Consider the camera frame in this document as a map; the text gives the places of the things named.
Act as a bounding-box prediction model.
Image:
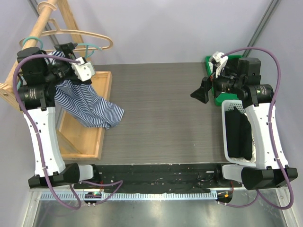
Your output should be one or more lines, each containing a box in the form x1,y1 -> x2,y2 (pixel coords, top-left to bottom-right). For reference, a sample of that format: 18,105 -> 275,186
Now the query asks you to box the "green plastic tray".
205,55 -> 242,106

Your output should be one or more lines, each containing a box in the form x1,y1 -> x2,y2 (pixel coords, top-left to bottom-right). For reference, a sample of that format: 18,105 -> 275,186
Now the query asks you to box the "blue white striped tank top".
46,51 -> 125,130

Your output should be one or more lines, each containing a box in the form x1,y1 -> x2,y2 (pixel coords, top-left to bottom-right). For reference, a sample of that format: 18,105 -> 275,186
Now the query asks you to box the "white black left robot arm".
16,43 -> 101,189

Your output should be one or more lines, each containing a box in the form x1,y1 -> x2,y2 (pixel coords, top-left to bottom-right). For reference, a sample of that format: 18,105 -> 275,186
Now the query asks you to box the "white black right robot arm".
191,52 -> 298,190

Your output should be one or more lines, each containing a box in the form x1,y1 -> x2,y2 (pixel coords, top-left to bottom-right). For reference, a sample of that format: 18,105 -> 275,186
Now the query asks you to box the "wooden hanger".
30,0 -> 113,50

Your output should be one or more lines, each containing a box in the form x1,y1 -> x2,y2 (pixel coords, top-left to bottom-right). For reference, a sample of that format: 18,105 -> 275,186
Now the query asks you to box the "white perforated laundry basket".
222,100 -> 256,167

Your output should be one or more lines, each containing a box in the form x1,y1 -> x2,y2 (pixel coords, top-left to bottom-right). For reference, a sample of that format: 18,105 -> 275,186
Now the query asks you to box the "black garment in basket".
225,106 -> 252,160

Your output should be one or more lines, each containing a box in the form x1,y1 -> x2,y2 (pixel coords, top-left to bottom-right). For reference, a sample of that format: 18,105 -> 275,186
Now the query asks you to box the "wooden clothes rack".
0,0 -> 95,113

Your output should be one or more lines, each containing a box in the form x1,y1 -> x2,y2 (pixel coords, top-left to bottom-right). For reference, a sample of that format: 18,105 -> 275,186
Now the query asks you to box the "wooden tray base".
57,71 -> 112,161

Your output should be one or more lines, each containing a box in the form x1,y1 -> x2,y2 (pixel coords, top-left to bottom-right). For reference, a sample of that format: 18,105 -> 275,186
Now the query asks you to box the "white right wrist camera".
209,52 -> 228,78

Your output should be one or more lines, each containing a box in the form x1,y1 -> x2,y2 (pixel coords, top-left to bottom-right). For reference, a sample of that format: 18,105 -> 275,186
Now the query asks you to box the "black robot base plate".
96,164 -> 242,194

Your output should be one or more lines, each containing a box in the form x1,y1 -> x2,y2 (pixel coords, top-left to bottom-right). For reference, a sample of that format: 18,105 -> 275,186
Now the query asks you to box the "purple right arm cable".
220,46 -> 294,210

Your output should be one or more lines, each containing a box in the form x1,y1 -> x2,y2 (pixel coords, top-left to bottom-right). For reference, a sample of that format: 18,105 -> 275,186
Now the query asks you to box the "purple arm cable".
220,46 -> 294,210
13,54 -> 124,211

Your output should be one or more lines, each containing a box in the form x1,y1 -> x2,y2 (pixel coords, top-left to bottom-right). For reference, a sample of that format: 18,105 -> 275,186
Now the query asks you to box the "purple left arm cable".
13,54 -> 124,211

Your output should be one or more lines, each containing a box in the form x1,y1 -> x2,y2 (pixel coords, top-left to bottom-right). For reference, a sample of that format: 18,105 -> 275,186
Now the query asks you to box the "white slotted cable duct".
40,191 -> 217,201

